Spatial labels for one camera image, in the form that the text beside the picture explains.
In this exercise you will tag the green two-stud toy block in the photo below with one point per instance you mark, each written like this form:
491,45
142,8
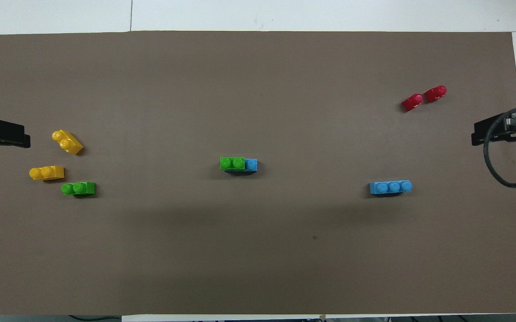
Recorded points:
79,188
232,163

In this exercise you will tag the brown table mat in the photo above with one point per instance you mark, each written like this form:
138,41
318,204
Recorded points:
258,246

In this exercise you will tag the blue three-stud toy block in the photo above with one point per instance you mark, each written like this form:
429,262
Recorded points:
391,187
251,165

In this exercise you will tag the red one-stud toy block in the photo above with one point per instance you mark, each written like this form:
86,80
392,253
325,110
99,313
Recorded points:
435,94
412,102

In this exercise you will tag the yellow two-stud toy block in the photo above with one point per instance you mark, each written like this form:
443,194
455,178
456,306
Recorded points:
47,172
68,142

